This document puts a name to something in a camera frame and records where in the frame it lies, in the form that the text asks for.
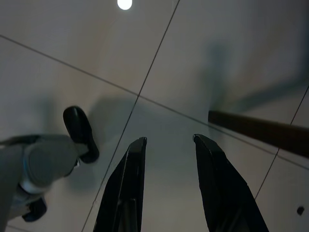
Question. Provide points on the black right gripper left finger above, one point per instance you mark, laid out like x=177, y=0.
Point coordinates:
x=123, y=193

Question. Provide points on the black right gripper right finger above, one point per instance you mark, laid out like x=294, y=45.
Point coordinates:
x=224, y=193

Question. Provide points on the light wooden table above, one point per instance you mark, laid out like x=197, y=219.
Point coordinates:
x=265, y=133

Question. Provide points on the black robot right foot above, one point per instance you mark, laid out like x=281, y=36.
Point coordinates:
x=77, y=128

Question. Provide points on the black robot foot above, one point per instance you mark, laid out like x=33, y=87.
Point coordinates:
x=77, y=128
x=36, y=210

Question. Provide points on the black robot left foot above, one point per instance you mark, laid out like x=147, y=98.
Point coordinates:
x=36, y=210

